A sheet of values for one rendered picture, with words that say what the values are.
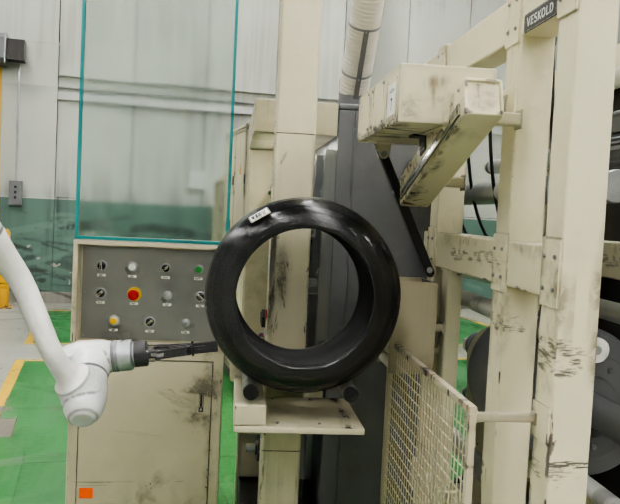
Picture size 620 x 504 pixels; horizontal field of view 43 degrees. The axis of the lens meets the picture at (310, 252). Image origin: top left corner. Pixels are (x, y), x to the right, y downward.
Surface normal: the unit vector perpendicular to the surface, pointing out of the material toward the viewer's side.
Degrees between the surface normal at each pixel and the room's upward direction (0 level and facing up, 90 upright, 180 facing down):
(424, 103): 90
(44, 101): 90
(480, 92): 72
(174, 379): 90
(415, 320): 90
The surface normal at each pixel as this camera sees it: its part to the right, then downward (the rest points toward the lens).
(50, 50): 0.26, 0.07
